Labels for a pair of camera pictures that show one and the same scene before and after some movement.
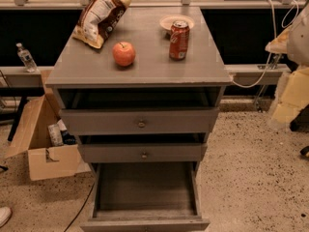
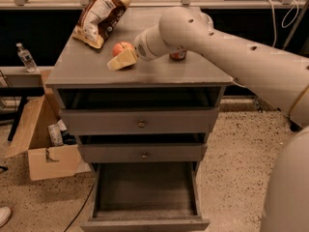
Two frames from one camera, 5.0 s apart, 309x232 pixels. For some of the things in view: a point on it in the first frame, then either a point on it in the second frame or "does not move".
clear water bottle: x=26 y=59 does not move
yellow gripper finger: x=294 y=98 → x=148 y=46
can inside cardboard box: x=55 y=134 does not move
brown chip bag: x=100 y=14 does not move
